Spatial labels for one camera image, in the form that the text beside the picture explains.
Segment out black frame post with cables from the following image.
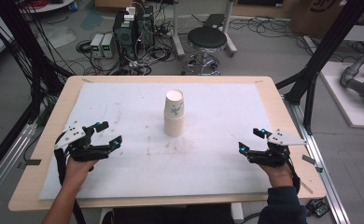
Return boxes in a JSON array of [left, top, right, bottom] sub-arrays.
[[0, 0, 76, 126]]

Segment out person's lap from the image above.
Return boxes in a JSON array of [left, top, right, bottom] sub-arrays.
[[101, 203, 234, 224]]

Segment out black round stool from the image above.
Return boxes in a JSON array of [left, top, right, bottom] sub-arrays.
[[180, 26, 229, 77]]

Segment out person's right hand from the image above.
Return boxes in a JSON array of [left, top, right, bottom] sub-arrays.
[[257, 161, 295, 189]]

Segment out aluminium rail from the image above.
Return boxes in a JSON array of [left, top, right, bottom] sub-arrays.
[[282, 95, 353, 224], [0, 122, 38, 209]]

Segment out black floor cables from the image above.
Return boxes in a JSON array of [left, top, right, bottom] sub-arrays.
[[228, 16, 315, 58]]

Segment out grey stand leg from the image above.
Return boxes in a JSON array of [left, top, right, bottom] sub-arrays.
[[170, 0, 187, 61], [221, 0, 238, 58]]

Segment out black computer tower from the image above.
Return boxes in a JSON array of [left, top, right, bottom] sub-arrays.
[[112, 10, 138, 62], [135, 5, 156, 49]]

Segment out brown cardboard box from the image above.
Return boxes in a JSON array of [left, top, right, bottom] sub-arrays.
[[289, 0, 356, 39]]

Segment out black flat panel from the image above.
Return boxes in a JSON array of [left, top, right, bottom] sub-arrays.
[[203, 13, 227, 29]]

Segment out white round table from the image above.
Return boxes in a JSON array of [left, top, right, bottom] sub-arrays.
[[17, 0, 76, 14]]

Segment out grey power supply unit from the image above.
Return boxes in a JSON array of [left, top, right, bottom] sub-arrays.
[[101, 33, 116, 60], [90, 34, 105, 60]]

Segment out green circuit board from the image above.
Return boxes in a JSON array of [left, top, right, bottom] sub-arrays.
[[305, 198, 330, 219]]

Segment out stack of white paper cups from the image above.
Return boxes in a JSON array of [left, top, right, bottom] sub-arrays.
[[163, 89, 186, 138]]

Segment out tangle of floor cables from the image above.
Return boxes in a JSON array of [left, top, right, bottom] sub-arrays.
[[74, 3, 179, 77]]

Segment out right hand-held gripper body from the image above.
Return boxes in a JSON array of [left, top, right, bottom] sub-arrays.
[[247, 128, 309, 168]]

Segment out white platform board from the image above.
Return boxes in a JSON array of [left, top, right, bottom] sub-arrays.
[[319, 61, 364, 130]]

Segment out person's left hand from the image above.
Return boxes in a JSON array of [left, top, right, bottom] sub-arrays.
[[62, 156, 100, 191]]

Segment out white table mat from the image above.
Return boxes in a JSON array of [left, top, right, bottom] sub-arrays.
[[38, 81, 273, 201]]

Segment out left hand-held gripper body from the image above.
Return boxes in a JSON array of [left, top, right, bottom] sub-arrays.
[[54, 120, 113, 163]]

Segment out white table leg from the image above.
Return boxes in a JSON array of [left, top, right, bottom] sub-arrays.
[[231, 202, 245, 224]]

